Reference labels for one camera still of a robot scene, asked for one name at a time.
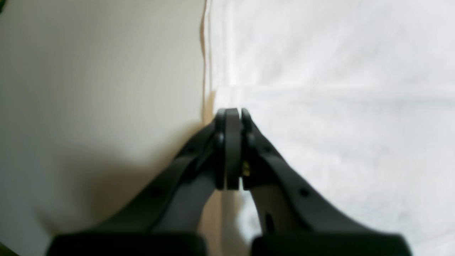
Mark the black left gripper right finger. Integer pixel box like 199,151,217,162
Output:
225,108,412,256

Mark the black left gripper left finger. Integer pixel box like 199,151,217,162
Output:
47,109,226,256

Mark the white printed T-shirt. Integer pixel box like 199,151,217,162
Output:
204,0,455,256

